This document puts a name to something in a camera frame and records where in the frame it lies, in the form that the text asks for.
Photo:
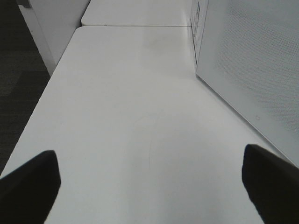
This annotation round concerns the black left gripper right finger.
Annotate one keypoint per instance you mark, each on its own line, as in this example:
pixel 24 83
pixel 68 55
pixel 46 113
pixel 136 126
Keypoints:
pixel 272 185

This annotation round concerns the white microwave oven body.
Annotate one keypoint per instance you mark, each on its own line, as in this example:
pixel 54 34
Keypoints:
pixel 197 19

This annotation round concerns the white adjacent table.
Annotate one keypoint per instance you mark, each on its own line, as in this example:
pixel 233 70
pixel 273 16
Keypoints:
pixel 137 13

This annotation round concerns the white microwave door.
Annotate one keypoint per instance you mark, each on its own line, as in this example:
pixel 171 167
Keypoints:
pixel 249 56

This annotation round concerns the white partition panel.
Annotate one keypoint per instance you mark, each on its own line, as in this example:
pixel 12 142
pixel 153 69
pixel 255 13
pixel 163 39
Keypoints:
pixel 52 24

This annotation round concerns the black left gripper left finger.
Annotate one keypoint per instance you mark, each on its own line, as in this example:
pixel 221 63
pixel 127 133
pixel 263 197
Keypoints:
pixel 28 193

